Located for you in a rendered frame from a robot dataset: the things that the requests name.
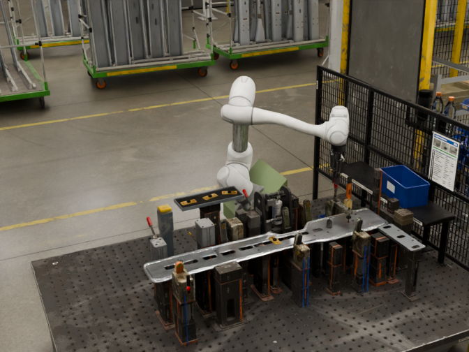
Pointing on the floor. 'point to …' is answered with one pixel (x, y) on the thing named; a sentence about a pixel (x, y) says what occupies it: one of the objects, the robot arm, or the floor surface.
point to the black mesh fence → (389, 149)
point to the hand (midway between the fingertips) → (336, 177)
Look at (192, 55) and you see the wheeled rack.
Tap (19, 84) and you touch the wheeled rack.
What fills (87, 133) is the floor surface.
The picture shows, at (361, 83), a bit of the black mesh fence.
